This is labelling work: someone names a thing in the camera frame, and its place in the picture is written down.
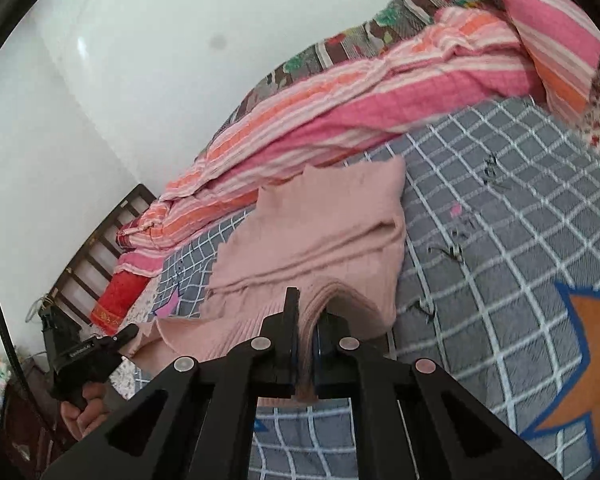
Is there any dark wooden bed frame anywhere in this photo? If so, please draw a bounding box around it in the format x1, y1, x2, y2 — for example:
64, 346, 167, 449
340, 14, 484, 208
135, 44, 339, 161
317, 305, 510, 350
47, 183, 156, 328

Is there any pink striped blanket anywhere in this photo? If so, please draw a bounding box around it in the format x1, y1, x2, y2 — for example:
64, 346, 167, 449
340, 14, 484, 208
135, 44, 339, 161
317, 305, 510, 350
116, 6, 544, 278

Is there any floral patchwork quilt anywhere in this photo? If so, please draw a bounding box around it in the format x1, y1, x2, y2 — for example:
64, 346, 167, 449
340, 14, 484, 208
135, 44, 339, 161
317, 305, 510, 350
229, 0, 506, 111

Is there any grey checked bed sheet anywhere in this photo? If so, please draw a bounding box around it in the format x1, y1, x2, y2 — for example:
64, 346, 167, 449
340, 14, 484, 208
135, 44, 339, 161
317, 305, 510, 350
150, 99, 600, 479

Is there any left hand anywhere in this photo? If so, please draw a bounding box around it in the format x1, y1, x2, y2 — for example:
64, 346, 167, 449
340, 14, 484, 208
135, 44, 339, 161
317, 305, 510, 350
60, 382, 110, 441

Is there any black cable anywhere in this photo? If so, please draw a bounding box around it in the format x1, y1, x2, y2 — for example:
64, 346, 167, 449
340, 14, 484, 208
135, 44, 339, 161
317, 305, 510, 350
0, 253, 64, 456

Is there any pink striped pillow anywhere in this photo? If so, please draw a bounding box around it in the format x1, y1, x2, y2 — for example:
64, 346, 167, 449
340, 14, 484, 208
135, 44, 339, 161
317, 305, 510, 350
503, 0, 600, 126

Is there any red towel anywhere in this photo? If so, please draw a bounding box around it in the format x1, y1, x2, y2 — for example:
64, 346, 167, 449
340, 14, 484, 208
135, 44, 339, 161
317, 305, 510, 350
90, 271, 150, 336

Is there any pink knit sweater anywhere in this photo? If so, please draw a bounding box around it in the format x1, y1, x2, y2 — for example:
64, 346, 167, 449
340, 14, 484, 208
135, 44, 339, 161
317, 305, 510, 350
122, 156, 406, 403

